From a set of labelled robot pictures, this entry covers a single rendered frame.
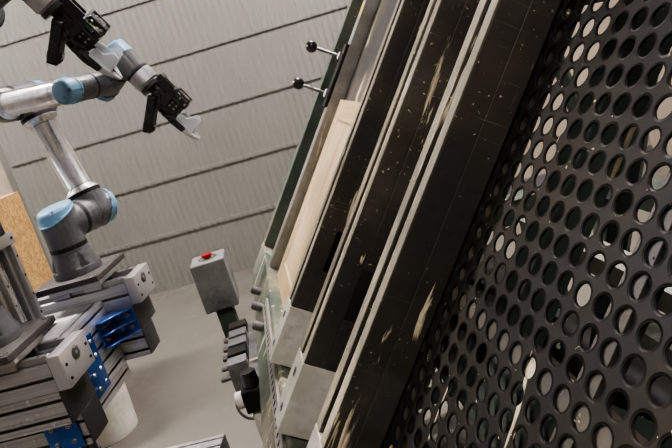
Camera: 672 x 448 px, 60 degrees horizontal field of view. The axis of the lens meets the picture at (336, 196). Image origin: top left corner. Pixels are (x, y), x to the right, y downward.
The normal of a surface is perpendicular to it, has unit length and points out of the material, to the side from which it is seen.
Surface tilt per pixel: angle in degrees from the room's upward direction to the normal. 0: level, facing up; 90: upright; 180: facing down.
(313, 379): 90
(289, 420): 90
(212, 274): 90
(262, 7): 90
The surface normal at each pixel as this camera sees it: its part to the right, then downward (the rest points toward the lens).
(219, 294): 0.15, 0.18
